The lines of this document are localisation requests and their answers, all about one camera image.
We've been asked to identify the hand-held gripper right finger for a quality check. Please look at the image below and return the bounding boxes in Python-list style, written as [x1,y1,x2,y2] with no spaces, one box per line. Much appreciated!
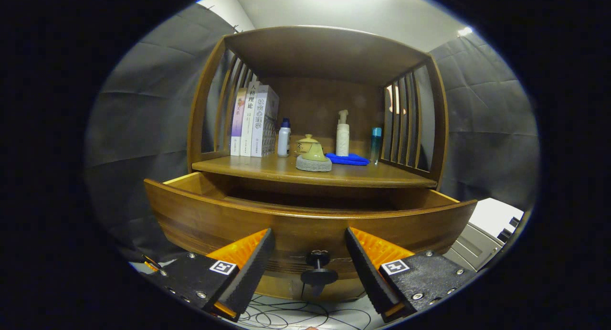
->
[345,227,478,323]

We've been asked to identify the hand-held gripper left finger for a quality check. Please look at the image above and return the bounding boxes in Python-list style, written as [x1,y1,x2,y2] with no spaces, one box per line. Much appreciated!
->
[143,228,276,322]

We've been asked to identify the black drawer knob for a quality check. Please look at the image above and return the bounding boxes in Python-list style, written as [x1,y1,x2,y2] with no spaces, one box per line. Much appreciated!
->
[300,250,339,287]

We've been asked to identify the brown wooden drawer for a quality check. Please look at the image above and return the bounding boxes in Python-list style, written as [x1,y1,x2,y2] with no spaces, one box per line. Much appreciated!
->
[144,171,478,280]

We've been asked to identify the beige scrubbing brush grey pad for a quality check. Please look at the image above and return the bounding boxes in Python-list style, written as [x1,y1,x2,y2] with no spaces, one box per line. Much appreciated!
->
[295,143,333,172]

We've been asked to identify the brown wooden countertop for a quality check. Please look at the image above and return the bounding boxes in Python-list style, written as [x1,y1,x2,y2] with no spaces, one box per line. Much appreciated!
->
[192,153,438,188]

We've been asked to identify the brown wooden cabinet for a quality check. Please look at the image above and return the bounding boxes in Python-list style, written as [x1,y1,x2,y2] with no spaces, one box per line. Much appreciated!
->
[187,25,450,302]

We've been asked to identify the blue folded cloth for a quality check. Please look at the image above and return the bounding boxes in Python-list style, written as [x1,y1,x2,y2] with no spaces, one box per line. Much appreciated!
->
[326,153,370,167]

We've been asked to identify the teal slim bottle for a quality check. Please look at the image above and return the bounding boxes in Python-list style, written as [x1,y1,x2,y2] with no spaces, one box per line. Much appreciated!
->
[370,127,382,164]

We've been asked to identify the white bottle blue cap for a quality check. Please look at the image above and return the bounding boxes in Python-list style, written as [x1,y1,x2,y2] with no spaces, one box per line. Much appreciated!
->
[277,118,291,158]

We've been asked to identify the white pump bottle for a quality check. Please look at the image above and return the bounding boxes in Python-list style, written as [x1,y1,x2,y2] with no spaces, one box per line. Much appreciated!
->
[336,110,350,157]

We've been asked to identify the beige lidded teacup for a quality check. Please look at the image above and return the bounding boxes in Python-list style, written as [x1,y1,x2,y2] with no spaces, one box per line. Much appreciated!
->
[295,134,320,156]

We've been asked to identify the plain white book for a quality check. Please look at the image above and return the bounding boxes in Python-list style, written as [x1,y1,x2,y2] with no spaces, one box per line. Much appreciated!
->
[240,81,261,158]

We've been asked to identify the white patterned book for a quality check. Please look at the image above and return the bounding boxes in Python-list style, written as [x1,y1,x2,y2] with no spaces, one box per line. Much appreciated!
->
[251,85,280,158]

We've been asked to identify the purple book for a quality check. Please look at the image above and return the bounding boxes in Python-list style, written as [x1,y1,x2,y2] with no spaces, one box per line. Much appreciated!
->
[230,87,248,157]

